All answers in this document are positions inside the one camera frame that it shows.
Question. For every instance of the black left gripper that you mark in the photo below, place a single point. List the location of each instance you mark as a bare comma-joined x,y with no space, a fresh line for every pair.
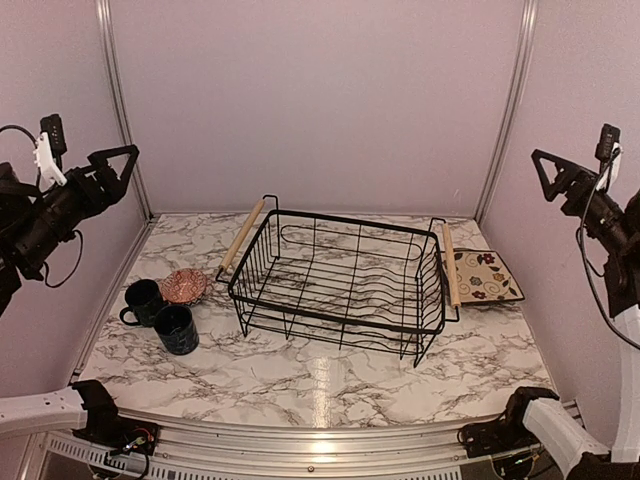
112,189

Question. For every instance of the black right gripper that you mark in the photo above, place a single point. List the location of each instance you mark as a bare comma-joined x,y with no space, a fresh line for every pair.
566,175

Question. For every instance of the dark green ceramic mug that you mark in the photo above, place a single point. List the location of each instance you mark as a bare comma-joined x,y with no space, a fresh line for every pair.
144,301

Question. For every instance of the square floral ceramic plate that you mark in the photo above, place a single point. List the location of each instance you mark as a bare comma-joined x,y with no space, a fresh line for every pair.
484,278

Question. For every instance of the blue white patterned bowl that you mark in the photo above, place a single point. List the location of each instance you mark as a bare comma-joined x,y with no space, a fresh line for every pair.
184,287

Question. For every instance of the dark blue ceramic mug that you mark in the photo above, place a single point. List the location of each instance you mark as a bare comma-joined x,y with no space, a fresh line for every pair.
175,326

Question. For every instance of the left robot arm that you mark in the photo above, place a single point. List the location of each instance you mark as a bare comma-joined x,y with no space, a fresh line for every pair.
56,410

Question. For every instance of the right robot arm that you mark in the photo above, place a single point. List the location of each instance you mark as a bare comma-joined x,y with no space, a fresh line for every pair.
576,252

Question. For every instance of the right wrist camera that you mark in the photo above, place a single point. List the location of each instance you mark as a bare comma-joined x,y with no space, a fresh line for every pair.
608,152

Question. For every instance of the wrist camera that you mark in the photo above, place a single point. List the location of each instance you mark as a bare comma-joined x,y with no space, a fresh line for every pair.
50,147
608,152

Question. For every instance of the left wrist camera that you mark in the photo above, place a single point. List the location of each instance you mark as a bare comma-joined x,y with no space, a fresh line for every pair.
50,147

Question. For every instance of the left wooden rack handle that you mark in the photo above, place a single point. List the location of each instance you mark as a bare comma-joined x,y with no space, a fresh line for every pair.
241,236

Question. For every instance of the wooden rack handle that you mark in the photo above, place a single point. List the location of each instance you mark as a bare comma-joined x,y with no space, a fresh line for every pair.
451,266
241,236

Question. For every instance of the right wooden rack handle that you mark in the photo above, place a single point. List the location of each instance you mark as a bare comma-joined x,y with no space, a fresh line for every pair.
451,266

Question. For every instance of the right aluminium wall post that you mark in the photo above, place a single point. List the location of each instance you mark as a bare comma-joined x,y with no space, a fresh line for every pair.
517,85

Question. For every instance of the aluminium wall post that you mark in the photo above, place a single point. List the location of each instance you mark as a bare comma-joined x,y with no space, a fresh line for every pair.
517,85
114,80

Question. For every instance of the left aluminium wall post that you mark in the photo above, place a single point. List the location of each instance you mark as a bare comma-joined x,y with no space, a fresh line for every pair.
114,80

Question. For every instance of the black wire dish rack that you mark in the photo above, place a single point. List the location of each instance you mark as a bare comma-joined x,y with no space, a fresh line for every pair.
352,282

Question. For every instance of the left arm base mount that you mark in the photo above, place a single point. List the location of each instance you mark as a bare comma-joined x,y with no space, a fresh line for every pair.
117,430

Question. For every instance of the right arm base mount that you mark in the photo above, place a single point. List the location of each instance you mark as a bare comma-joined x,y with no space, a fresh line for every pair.
504,433

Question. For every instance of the aluminium front rail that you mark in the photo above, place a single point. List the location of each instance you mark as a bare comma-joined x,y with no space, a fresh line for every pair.
190,449

